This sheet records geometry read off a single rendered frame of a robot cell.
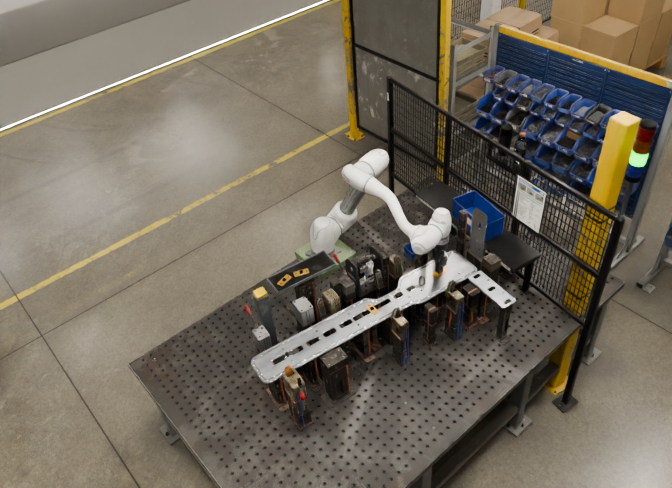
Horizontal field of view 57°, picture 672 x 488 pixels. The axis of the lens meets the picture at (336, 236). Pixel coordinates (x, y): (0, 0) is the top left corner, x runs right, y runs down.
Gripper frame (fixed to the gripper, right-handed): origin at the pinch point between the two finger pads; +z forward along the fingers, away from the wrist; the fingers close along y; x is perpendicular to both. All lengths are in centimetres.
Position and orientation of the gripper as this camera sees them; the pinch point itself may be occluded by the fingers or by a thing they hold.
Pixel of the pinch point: (439, 267)
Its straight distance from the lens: 354.5
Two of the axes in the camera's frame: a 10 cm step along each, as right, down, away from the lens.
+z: 0.8, 7.5, 6.6
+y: 5.3, 5.3, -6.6
